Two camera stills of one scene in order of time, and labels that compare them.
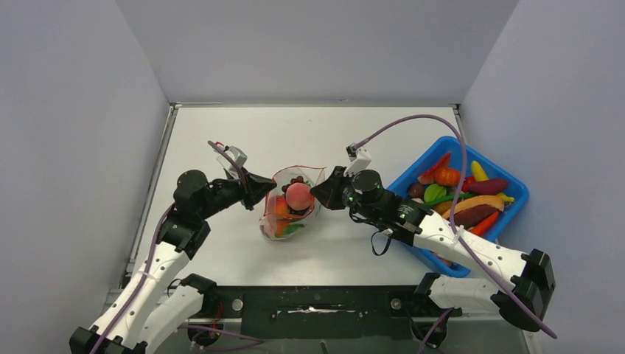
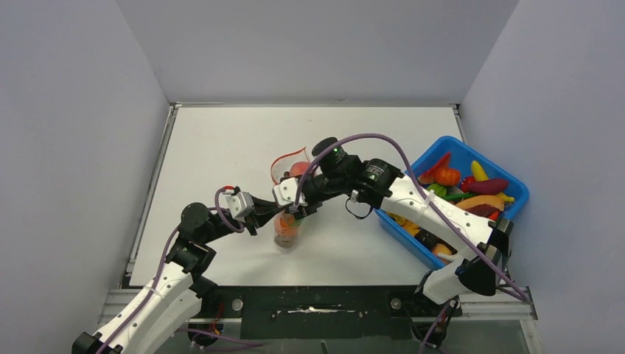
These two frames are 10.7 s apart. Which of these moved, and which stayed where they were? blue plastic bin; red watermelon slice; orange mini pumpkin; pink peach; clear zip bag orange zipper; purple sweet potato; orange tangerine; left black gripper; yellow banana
Moved: orange tangerine; pink peach; left black gripper; clear zip bag orange zipper
Stayed: blue plastic bin; orange mini pumpkin; yellow banana; red watermelon slice; purple sweet potato
